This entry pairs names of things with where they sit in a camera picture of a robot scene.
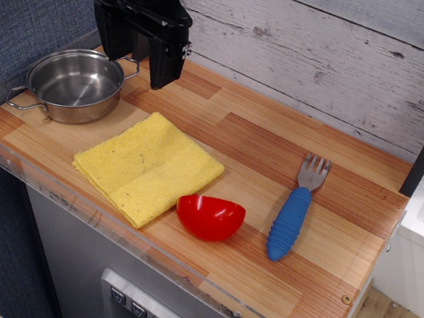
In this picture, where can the red plastic bowl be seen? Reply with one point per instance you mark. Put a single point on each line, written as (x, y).
(209, 218)

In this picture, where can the yellow folded cloth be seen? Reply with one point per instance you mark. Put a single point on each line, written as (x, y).
(145, 170)

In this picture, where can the black vertical post left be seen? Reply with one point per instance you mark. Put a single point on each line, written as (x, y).
(140, 49)

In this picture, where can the clear acrylic table guard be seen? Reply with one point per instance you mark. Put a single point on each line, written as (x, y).
(262, 144)

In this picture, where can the grey toy fridge cabinet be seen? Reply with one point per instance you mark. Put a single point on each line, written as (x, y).
(95, 276)

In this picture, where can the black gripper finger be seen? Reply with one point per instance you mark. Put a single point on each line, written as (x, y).
(112, 36)
(166, 62)

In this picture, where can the blue handled metal fork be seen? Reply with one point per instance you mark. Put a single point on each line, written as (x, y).
(287, 225)

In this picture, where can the stainless steel pot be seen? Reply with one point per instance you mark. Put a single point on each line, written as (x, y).
(75, 86)

